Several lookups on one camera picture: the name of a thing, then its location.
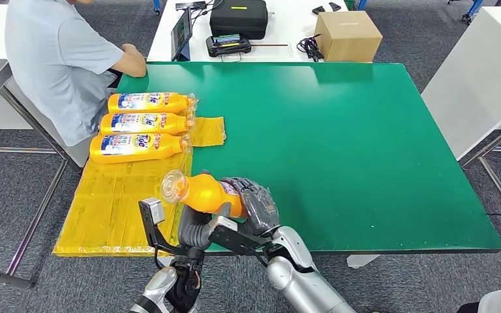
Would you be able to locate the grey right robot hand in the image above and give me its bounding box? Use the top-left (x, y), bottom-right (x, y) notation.
top-left (220, 176), bottom-right (281, 237)

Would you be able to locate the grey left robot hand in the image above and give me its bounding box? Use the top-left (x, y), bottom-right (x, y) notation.
top-left (177, 201), bottom-right (232, 250)

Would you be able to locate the orange detergent bottle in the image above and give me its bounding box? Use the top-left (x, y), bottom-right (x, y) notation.
top-left (106, 91), bottom-right (198, 115)
top-left (89, 132), bottom-right (192, 165)
top-left (160, 170), bottom-right (250, 219)
top-left (99, 112), bottom-right (196, 136)

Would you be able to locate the white table foot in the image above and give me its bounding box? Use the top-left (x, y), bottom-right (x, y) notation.
top-left (346, 254), bottom-right (381, 269)

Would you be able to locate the black handheld controller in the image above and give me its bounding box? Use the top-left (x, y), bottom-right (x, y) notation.
top-left (205, 34), bottom-right (252, 58)

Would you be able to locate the white desk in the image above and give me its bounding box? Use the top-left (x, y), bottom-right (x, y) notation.
top-left (146, 0), bottom-right (372, 63)

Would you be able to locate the black zip carrying case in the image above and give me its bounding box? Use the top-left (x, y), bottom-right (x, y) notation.
top-left (209, 0), bottom-right (269, 41)

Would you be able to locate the brown cardboard box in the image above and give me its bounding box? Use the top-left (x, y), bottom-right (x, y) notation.
top-left (314, 10), bottom-right (384, 63)

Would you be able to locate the black tablet on stand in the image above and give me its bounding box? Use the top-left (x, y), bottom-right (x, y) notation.
top-left (170, 7), bottom-right (194, 62)

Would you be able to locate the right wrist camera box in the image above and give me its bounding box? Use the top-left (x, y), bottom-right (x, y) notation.
top-left (207, 215), bottom-right (274, 256)

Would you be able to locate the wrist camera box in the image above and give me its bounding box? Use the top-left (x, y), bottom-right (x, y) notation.
top-left (207, 215), bottom-right (274, 256)
top-left (138, 197), bottom-right (205, 261)

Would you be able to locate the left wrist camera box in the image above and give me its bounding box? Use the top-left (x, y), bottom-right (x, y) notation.
top-left (138, 197), bottom-right (205, 261)

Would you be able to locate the black coiled cable bundle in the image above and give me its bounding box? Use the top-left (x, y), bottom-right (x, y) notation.
top-left (296, 34), bottom-right (326, 63)

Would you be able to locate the steel table leg frame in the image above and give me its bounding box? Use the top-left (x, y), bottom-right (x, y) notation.
top-left (459, 115), bottom-right (501, 236)

